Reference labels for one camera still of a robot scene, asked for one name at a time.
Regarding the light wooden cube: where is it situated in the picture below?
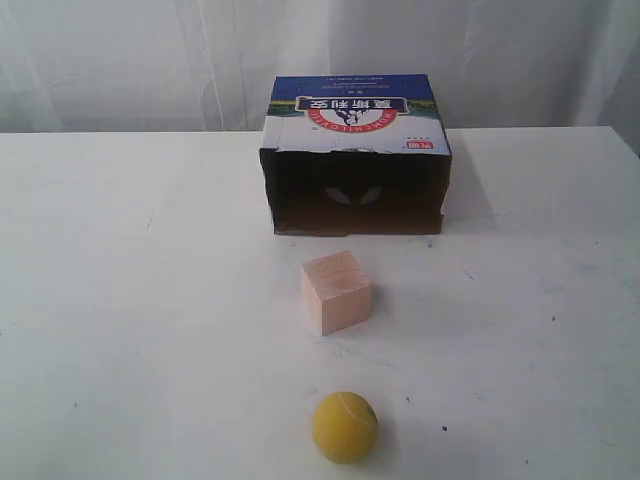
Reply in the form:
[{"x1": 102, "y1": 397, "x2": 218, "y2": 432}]
[{"x1": 301, "y1": 250, "x2": 373, "y2": 336}]

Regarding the yellow tennis ball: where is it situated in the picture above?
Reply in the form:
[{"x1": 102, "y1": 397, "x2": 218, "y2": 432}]
[{"x1": 312, "y1": 391, "x2": 379, "y2": 464}]

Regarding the blue white cardboard box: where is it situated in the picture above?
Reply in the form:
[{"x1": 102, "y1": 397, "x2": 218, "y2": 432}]
[{"x1": 259, "y1": 74, "x2": 452, "y2": 236}]

